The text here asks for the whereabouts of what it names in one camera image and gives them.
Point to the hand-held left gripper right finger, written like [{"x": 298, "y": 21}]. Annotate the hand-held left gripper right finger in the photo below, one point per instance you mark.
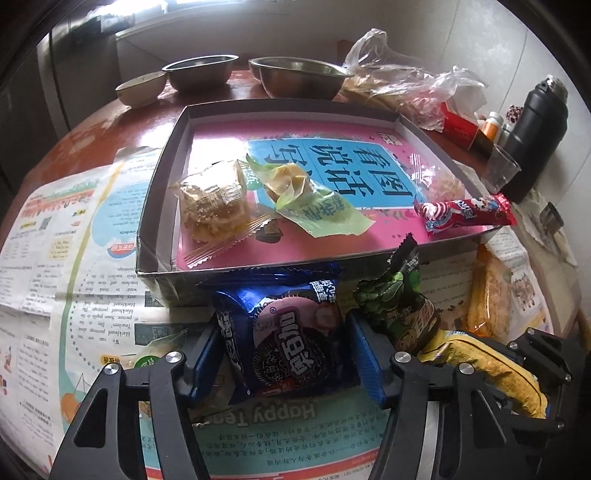
[{"x": 364, "y": 355}]

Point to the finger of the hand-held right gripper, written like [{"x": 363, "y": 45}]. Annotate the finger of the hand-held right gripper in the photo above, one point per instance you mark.
[
  {"x": 540, "y": 425},
  {"x": 542, "y": 353}
]

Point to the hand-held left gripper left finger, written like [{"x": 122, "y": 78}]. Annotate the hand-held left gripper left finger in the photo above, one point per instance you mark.
[{"x": 203, "y": 364}]

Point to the yellow snack packet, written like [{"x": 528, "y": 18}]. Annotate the yellow snack packet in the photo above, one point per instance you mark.
[{"x": 489, "y": 364}]

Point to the dark green snack packet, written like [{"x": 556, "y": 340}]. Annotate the dark green snack packet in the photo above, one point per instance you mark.
[{"x": 397, "y": 300}]

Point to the long orange cracker packet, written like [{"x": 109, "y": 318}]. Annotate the long orange cracker packet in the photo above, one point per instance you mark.
[{"x": 491, "y": 295}]

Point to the blue cookie packet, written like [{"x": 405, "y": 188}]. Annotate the blue cookie packet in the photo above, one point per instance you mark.
[{"x": 281, "y": 341}]

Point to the grey cardboard box pink lining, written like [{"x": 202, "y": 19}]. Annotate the grey cardboard box pink lining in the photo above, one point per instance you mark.
[{"x": 295, "y": 250}]

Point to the red candy packet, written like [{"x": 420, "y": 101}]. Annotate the red candy packet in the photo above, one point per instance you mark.
[{"x": 461, "y": 213}]

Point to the clear brown crisp packet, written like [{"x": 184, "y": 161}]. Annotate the clear brown crisp packet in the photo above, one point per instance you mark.
[{"x": 212, "y": 203}]

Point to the light green snack packet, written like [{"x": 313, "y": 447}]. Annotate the light green snack packet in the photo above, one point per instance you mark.
[{"x": 295, "y": 189}]

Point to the clear pastry packet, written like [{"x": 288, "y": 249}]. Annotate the clear pastry packet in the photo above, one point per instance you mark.
[{"x": 443, "y": 184}]

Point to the small green-lidded cup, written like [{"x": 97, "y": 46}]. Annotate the small green-lidded cup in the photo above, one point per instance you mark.
[{"x": 150, "y": 361}]

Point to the newspaper with balloon picture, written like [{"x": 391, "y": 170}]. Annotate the newspaper with balloon picture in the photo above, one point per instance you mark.
[{"x": 69, "y": 277}]

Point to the clear plastic cup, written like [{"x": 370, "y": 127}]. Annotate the clear plastic cup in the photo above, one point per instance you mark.
[{"x": 501, "y": 168}]

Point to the black thermos flask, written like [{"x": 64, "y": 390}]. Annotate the black thermos flask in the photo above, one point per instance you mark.
[{"x": 538, "y": 134}]

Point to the white medicine bottles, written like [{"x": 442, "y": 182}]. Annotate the white medicine bottles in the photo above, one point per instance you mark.
[{"x": 491, "y": 124}]

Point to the red tissue box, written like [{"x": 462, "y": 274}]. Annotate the red tissue box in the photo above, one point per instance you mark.
[{"x": 461, "y": 128}]

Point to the small flower vase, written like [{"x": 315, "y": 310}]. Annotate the small flower vase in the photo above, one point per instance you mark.
[{"x": 513, "y": 111}]

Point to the clear plastic bag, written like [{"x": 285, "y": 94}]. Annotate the clear plastic bag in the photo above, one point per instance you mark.
[{"x": 397, "y": 87}]

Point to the small ceramic bowl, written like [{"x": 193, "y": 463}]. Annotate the small ceramic bowl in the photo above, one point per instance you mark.
[{"x": 141, "y": 87}]

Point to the large steel bowl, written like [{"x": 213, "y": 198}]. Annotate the large steel bowl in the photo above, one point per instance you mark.
[{"x": 300, "y": 76}]

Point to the small steel bowl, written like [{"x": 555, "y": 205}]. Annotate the small steel bowl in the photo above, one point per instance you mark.
[{"x": 201, "y": 71}]

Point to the dark grey refrigerator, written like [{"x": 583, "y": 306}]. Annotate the dark grey refrigerator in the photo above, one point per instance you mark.
[{"x": 55, "y": 69}]

